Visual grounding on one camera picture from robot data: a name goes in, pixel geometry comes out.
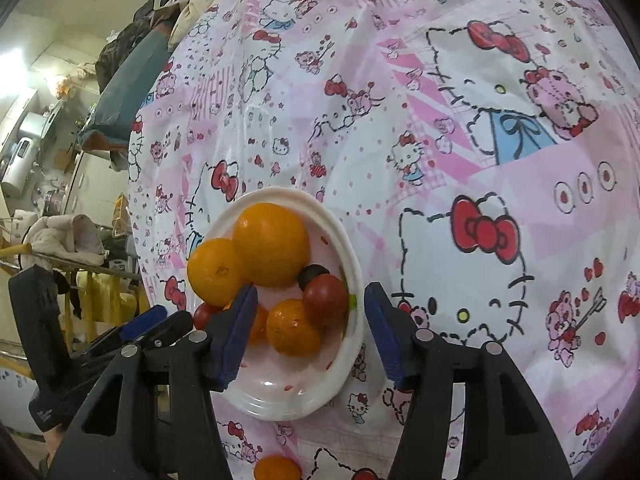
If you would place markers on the small tangerine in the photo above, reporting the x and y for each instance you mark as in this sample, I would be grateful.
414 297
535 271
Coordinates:
259 325
277 469
292 329

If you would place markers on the yellow cloth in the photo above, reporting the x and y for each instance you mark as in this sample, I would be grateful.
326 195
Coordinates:
105 300

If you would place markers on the pink strawberry plate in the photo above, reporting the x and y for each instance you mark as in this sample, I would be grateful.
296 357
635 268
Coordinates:
295 377

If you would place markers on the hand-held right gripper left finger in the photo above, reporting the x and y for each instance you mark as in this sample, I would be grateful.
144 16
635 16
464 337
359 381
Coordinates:
232 340

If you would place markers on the dark purple grape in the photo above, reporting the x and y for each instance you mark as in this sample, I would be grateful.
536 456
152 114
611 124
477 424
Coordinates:
311 274

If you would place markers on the pile of mixed clothes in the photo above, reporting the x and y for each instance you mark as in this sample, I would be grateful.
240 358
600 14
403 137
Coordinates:
125 45

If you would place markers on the medium orange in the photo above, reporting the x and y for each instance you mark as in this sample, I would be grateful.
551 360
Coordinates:
215 272

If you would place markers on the red cherry tomato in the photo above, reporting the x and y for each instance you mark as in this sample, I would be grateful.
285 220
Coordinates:
325 301
202 315

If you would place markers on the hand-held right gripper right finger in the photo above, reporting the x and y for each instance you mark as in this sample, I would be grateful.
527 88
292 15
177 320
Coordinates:
387 340

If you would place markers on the large orange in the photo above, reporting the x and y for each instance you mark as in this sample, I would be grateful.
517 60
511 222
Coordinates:
271 245

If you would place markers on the pink fluffy robe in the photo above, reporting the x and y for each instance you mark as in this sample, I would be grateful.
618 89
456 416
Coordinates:
65 235

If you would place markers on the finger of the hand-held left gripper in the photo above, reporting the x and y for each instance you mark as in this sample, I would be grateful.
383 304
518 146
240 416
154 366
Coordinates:
145 319
167 329

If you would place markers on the white water heater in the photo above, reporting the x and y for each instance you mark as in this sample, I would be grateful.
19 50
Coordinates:
20 160

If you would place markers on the teal sofa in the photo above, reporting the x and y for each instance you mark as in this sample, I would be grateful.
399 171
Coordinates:
125 95

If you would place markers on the hanging plastic bags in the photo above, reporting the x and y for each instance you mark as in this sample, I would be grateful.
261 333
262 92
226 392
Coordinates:
67 82

